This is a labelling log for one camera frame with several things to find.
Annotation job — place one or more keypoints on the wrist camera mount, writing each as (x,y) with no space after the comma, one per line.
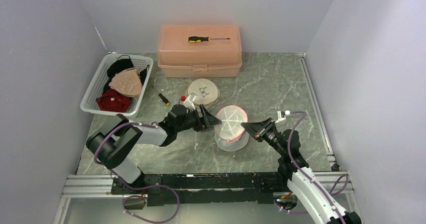
(281,117)
(188,101)

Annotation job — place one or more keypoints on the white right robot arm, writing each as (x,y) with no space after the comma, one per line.
(295,174)

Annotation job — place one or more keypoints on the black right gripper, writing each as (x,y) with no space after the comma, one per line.
(259,129)

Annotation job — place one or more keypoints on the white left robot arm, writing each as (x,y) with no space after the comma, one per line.
(113,142)

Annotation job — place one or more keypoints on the pink plastic storage box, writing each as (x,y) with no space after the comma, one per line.
(177,58)

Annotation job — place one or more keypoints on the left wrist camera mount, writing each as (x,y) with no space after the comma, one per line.
(188,101)

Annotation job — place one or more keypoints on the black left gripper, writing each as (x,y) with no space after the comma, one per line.
(207,118)

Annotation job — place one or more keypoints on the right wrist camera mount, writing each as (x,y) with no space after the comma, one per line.
(281,117)

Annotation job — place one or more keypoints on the red bra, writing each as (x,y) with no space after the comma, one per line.
(112,100)

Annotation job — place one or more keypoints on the beige lace bra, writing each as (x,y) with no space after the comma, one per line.
(127,83)

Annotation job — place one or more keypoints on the beige mesh laundry bag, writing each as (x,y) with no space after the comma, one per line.
(206,91)

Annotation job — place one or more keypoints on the black bra in basket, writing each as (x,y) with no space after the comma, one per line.
(123,62)

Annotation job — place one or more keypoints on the white plastic basket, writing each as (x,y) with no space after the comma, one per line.
(100,78)

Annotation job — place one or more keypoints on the small yellow black screwdriver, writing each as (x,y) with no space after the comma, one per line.
(163,98)

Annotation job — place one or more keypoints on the white mesh bag red zipper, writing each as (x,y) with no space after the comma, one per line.
(230,136)

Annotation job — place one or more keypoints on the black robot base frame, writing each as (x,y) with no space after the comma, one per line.
(258,187)

